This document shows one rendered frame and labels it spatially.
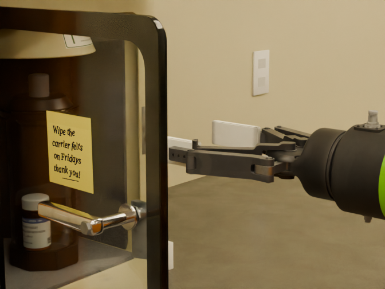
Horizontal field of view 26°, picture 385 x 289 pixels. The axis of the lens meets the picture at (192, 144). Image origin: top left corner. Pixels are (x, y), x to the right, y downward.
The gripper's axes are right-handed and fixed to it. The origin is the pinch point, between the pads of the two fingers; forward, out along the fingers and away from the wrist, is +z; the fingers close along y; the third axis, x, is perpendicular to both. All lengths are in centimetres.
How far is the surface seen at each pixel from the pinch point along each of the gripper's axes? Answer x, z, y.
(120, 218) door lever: 2.6, -8.7, 22.2
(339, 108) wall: 22, 62, -146
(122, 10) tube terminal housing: -14.4, 19.1, -7.6
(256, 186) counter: 29, 44, -77
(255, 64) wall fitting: 4, 61, -100
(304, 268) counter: 28.8, 7.2, -37.9
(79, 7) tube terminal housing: -15.1, 19.1, 0.5
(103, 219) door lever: 2.4, -8.3, 23.9
